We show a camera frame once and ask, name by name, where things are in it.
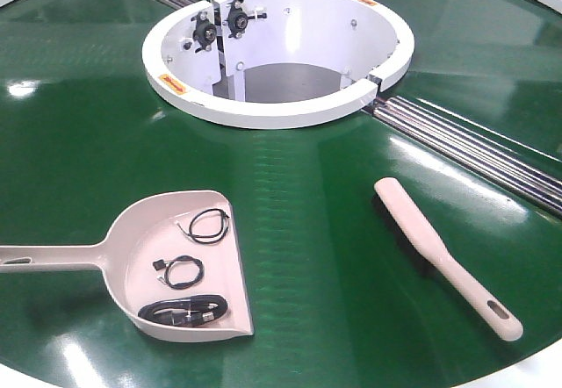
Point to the left black bearing block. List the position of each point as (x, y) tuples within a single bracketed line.
[(205, 32)]

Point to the pink plastic dustpan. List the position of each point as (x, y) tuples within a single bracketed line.
[(170, 262)]

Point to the black bearing block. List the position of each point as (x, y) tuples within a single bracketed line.
[(237, 20), (205, 32)]

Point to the right black bearing block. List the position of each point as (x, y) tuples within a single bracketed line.
[(237, 20)]

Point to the steel transfer rollers right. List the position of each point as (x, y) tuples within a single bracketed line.
[(472, 150)]

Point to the pink hand brush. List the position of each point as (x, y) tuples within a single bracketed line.
[(428, 243)]

